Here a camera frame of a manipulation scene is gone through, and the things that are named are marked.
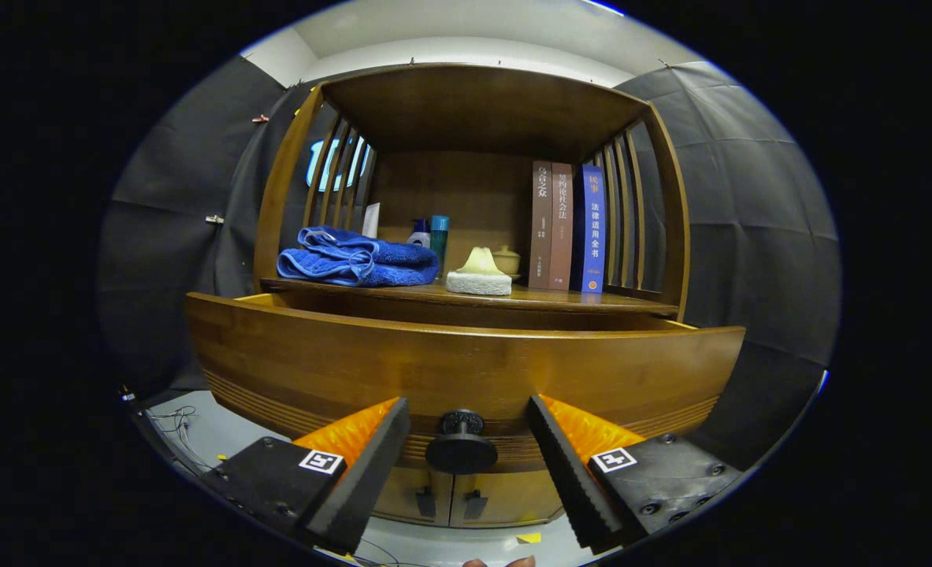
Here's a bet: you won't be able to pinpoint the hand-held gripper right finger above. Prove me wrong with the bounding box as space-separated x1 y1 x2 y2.
527 394 744 554

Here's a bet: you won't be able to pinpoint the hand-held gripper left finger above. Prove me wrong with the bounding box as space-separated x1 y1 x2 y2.
210 396 411 556

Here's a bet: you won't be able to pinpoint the black round drawer knob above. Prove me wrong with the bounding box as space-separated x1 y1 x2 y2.
425 409 499 476

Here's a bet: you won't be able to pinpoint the yellow sponge with white pad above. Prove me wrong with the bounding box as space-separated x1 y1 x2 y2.
445 246 513 297

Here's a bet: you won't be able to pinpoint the wooden cabinet door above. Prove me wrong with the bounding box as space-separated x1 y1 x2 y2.
448 470 565 528
371 466 455 527

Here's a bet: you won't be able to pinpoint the wooden countertop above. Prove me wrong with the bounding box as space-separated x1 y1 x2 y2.
259 276 681 317

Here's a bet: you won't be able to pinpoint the wooden cabinet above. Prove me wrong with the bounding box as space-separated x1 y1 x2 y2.
184 63 747 530

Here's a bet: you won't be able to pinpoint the blue folded towel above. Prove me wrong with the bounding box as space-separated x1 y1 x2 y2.
277 226 441 288

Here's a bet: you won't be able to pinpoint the reddish brown book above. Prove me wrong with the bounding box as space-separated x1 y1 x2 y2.
548 163 575 291

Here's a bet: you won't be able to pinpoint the blue book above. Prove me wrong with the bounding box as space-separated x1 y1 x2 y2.
574 164 607 295

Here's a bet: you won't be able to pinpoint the teal bottle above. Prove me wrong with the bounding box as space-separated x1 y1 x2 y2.
429 215 451 269

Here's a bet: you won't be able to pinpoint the thin tangled cables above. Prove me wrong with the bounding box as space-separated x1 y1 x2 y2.
147 406 199 446

